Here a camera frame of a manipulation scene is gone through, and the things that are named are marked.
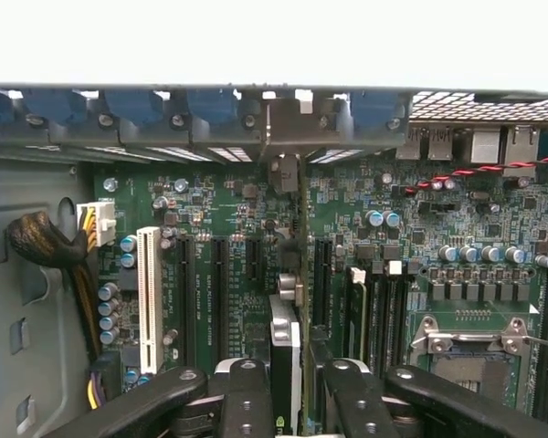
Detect RAM slot white clips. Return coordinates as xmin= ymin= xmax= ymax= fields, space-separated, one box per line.
xmin=385 ymin=258 xmax=404 ymax=361

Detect CPU socket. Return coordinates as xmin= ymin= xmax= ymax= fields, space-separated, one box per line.
xmin=409 ymin=314 xmax=532 ymax=412

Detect short black expansion slot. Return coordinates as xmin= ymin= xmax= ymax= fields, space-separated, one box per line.
xmin=245 ymin=235 xmax=264 ymax=283

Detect white expansion slot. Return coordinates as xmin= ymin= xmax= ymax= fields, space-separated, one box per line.
xmin=135 ymin=225 xmax=164 ymax=376

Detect green motherboard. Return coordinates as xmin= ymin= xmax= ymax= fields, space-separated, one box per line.
xmin=93 ymin=125 xmax=548 ymax=414

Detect white power connector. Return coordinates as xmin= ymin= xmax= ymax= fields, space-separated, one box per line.
xmin=76 ymin=200 xmax=118 ymax=250

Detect black open PC case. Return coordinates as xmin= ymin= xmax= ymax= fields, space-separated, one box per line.
xmin=0 ymin=81 xmax=548 ymax=438

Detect sleeved power cable bundle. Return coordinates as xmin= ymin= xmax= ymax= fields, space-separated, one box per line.
xmin=6 ymin=212 xmax=106 ymax=412

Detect red black twisted wire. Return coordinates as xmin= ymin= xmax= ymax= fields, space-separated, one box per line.
xmin=405 ymin=153 xmax=548 ymax=195

